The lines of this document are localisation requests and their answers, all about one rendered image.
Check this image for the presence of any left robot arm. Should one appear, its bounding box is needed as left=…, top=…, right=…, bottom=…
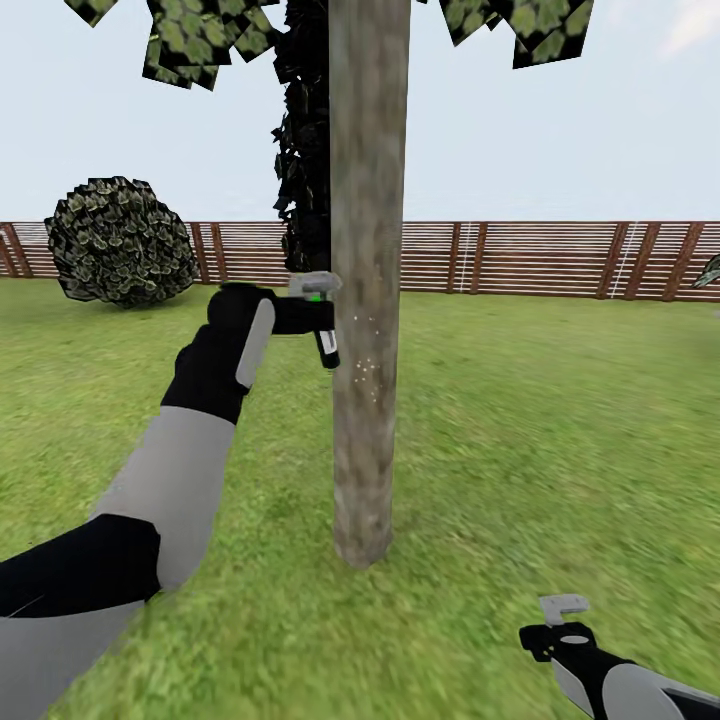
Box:
left=0, top=269, right=342, bottom=720

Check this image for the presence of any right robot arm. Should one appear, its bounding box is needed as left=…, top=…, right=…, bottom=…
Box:
left=519, top=594, right=720, bottom=720

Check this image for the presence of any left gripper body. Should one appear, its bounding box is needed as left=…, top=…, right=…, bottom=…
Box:
left=286, top=297, right=335, bottom=334

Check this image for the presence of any pesticide atomizer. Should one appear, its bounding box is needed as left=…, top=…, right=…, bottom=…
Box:
left=314, top=330, right=340, bottom=370

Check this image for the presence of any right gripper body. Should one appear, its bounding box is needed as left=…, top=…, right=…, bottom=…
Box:
left=521, top=622, right=591, bottom=663

